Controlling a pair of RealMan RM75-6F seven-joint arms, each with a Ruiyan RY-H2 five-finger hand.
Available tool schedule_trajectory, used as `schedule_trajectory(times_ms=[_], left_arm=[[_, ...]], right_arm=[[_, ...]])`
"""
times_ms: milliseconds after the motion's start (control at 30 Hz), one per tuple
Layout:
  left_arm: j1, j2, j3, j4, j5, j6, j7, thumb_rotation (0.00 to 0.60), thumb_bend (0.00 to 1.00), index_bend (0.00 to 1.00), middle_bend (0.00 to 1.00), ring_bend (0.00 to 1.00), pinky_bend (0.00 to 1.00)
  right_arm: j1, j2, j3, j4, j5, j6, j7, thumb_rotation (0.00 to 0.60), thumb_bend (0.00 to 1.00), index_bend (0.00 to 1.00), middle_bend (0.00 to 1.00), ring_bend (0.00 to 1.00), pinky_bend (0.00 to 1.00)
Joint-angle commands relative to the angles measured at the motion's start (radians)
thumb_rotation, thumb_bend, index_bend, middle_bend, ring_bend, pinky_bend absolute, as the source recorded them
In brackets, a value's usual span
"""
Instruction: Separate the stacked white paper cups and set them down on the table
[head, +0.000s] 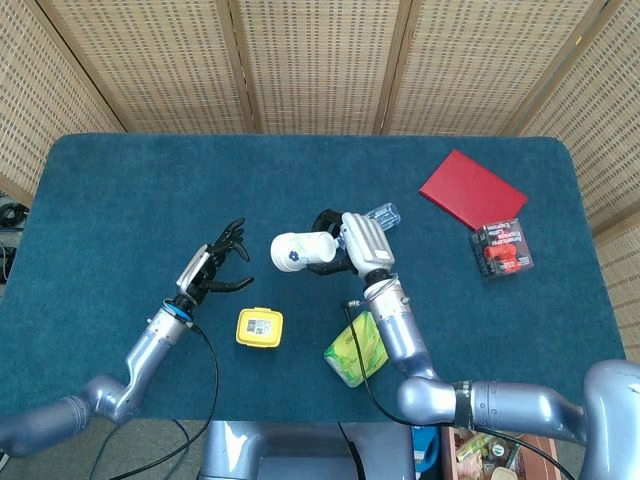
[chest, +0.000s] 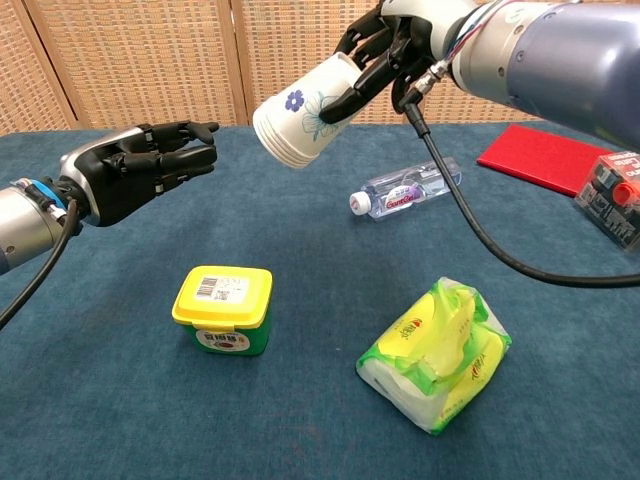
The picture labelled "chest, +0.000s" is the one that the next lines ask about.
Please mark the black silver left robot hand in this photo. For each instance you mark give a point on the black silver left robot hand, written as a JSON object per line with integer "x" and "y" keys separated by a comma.
{"x": 115, "y": 175}

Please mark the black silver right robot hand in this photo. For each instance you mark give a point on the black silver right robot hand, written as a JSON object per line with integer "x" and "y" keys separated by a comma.
{"x": 400, "y": 40}

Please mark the white paper cup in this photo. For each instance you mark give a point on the white paper cup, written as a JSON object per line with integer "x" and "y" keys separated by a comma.
{"x": 300, "y": 120}

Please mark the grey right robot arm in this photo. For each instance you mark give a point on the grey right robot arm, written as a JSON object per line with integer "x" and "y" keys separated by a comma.
{"x": 560, "y": 60}

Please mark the woven rattan folding screen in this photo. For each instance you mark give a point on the woven rattan folding screen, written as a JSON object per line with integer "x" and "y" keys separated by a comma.
{"x": 150, "y": 60}

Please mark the clear plastic water bottle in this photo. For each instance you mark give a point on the clear plastic water bottle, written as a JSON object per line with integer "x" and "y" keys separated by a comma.
{"x": 405, "y": 192}

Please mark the yellow lidded green tub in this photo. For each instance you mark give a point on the yellow lidded green tub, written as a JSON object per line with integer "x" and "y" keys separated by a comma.
{"x": 225, "y": 300}

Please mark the flat red box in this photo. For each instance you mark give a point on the flat red box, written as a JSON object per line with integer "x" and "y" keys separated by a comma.
{"x": 540, "y": 155}

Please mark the dark teal table mat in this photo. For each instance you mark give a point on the dark teal table mat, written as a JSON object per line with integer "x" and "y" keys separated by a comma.
{"x": 150, "y": 400}

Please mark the black red coffee capsule box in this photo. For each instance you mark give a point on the black red coffee capsule box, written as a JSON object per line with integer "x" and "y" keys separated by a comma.
{"x": 610, "y": 200}

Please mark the green yellow tissue pack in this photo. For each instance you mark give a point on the green yellow tissue pack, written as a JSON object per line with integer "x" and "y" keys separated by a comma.
{"x": 440, "y": 360}

